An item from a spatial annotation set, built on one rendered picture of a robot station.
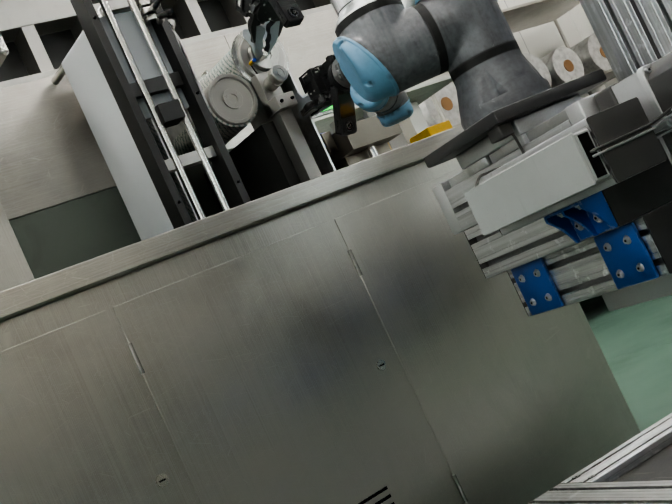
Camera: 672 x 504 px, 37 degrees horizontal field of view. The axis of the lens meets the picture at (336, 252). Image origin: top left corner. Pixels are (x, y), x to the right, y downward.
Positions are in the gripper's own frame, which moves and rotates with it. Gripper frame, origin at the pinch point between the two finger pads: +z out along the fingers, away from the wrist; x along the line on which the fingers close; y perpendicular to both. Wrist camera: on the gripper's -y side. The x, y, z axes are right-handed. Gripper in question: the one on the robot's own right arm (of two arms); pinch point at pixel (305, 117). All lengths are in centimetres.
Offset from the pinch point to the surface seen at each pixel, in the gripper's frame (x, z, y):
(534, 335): -9, -29, -67
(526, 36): -392, 263, 68
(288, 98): 9.0, -9.4, 3.1
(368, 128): -10.7, -6.4, -8.5
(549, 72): -347, 221, 32
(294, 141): 10.8, -7.1, -6.1
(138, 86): 44.8, -14.4, 12.8
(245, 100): 14.9, -2.3, 7.3
